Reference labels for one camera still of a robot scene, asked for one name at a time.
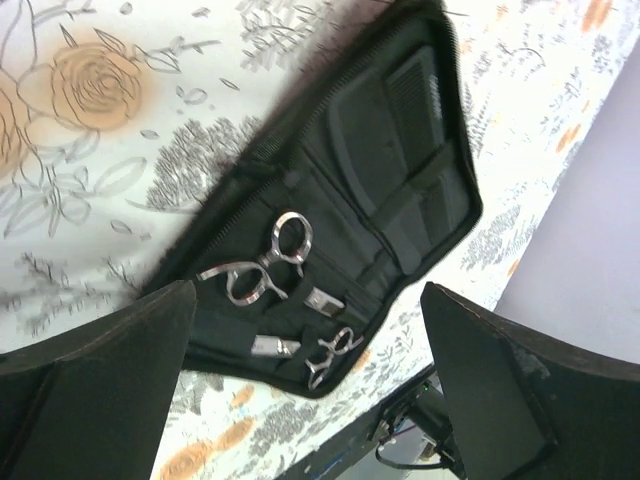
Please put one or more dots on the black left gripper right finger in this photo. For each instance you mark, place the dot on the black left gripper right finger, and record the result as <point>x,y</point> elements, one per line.
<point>524,405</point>

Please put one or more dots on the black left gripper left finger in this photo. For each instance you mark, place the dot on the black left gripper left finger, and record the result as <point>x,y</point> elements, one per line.
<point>92,403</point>

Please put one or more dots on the silver straight hair scissors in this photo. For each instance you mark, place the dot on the silver straight hair scissors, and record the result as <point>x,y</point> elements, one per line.
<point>319,361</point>

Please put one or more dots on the silver thinning scissors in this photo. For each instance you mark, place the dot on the silver thinning scissors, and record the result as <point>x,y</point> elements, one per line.
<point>274,255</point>

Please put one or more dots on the black zip tool case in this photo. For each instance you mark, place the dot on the black zip tool case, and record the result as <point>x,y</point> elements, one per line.
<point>383,214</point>

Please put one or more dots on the black hair comb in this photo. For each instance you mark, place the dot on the black hair comb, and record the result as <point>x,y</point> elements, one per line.
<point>412,104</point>

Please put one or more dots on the black table edge rail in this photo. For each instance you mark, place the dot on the black table edge rail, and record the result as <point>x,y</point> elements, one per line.
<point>363,435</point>

